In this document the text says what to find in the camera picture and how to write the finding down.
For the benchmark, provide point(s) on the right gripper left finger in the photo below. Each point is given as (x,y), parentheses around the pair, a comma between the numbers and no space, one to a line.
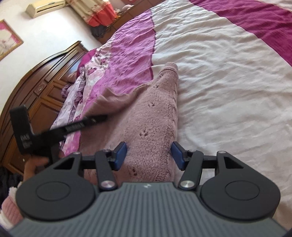
(69,187)

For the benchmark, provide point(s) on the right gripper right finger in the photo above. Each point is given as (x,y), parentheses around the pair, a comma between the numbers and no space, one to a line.
(226,185)

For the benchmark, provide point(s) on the pink knitted cardigan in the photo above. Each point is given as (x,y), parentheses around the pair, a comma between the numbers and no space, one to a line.
(146,120)

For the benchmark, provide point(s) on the person's left hand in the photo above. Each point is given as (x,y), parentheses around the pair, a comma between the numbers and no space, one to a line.
(31,165)

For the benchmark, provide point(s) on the floral purple quilt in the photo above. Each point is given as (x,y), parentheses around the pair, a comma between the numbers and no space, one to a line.
(78,88)

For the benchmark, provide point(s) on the pink white sleeve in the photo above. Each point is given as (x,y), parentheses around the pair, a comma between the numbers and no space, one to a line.
(10,213)

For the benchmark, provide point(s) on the dark wooden headboard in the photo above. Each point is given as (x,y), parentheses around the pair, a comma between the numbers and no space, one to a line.
(40,91)

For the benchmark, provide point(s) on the magenta pillow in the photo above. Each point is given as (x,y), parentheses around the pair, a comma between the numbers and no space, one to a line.
(85,59)

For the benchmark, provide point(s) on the framed pink picture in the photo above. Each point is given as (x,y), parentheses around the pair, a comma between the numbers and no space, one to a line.
(9,40)

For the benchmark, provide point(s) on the dark bag by curtain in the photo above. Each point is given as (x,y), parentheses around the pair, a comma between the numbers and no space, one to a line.
(99,31)

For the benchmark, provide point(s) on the magenta striped bedspread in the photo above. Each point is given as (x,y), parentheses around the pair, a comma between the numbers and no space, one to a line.
(234,86)

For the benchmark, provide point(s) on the cream and red curtain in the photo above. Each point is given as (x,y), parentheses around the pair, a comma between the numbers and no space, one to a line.
(94,12)

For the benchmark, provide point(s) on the wooden low cabinet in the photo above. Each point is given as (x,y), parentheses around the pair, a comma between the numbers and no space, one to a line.
(138,8)

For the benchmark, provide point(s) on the wall air conditioner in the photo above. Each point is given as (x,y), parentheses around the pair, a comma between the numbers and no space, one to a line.
(42,7)

